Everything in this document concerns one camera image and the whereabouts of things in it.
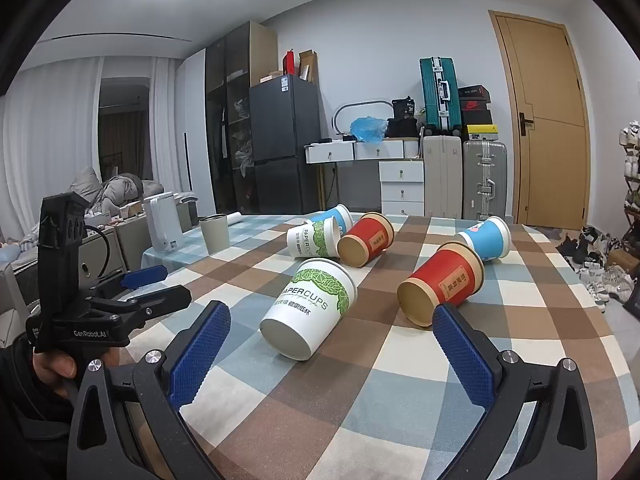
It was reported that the white sheer curtain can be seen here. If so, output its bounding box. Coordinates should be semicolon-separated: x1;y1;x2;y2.
149;57;188;193
0;55;106;241

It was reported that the red paper cup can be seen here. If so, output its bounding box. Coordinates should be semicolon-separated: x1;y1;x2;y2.
337;211;396;267
396;241;485;327

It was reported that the dark grey refrigerator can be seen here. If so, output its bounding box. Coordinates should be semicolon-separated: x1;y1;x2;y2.
249;75;322;215

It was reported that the person's left forearm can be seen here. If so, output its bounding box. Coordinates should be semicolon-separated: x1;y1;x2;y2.
0;332;76;480

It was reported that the grey storage box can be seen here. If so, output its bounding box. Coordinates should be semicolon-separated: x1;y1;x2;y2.
77;225;126;283

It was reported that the blue paper cup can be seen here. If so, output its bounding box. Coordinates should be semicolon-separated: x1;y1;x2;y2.
454;216;512;263
305;204;354;236

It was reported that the white electric kettle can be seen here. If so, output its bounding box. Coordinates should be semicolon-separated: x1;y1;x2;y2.
143;191;184;253

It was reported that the beige tumbler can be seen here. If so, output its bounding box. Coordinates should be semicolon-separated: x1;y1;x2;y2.
199;214;232;253

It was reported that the grey clothing pile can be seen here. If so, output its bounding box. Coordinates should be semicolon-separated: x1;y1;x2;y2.
65;166;166;212

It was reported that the white desk with drawers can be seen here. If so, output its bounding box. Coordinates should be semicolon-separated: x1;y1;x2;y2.
305;139;425;206

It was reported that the open cardboard box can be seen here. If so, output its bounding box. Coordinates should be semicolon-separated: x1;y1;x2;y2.
298;50;319;83

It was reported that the oval ring mirror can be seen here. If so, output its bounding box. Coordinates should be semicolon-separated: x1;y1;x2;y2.
332;100;396;137

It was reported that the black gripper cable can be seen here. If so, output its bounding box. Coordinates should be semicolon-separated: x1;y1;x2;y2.
82;225;112;281

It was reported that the blue plastic bag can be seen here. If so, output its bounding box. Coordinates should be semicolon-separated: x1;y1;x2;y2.
350;116;390;143

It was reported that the shoe rack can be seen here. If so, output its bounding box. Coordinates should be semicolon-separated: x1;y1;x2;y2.
620;120;640;241

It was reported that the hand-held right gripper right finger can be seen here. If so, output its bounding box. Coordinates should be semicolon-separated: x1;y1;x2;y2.
432;304;601;480

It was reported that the silver suitcase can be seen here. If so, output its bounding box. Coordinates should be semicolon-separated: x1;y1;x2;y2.
462;140;508;222

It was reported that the small white green-leaf paper cup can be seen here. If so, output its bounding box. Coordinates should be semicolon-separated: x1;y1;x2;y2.
286;216;342;260

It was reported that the black and yellow shoe box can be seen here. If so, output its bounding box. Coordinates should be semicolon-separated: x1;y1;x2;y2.
462;124;499;142

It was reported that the beige suitcase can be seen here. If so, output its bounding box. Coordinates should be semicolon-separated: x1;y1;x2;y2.
422;135;463;219

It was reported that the checkered tablecloth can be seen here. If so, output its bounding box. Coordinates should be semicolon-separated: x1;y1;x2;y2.
90;212;636;480

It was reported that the teal suitcase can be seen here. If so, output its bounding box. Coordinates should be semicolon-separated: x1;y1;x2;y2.
419;56;463;135

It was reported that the pile of shoes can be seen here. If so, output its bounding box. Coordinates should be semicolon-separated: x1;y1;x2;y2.
555;225;640;311

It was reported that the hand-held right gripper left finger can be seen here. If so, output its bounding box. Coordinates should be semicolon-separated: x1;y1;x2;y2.
66;300;251;480

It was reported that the person's left hand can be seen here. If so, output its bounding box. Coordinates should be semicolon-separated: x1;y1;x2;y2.
31;344;122;401

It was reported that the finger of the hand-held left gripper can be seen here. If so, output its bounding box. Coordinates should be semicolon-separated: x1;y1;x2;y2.
85;265;169;302
89;286;192;333

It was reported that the wooden door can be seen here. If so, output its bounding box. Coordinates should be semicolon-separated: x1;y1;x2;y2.
489;10;591;228

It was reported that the black bag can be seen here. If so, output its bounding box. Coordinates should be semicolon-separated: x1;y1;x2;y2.
386;97;421;138

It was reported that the large white green-leaf paper cup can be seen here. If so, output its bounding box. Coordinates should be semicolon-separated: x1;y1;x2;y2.
259;258;359;362

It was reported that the dark glass-door cabinet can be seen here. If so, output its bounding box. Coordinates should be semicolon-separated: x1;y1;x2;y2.
204;21;278;213

